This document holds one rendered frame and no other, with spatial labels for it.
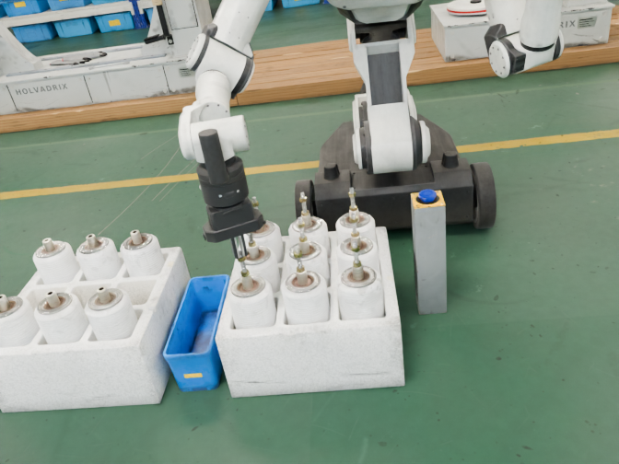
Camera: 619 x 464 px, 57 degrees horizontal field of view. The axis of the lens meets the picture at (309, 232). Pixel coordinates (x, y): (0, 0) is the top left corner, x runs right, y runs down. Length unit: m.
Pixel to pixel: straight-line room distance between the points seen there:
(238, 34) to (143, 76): 2.09
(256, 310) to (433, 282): 0.46
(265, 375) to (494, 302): 0.62
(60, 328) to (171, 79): 2.14
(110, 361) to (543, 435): 0.90
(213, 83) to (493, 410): 0.87
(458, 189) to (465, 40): 1.59
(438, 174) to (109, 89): 2.20
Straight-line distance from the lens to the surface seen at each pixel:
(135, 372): 1.36
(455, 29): 3.17
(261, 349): 1.25
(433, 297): 1.47
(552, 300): 1.57
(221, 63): 1.25
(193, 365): 1.35
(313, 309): 1.21
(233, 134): 1.04
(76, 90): 3.51
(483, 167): 1.75
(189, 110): 1.12
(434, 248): 1.38
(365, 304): 1.20
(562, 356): 1.42
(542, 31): 1.23
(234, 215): 1.12
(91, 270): 1.56
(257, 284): 1.24
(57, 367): 1.42
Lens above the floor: 0.96
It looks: 31 degrees down
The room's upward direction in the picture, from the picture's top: 9 degrees counter-clockwise
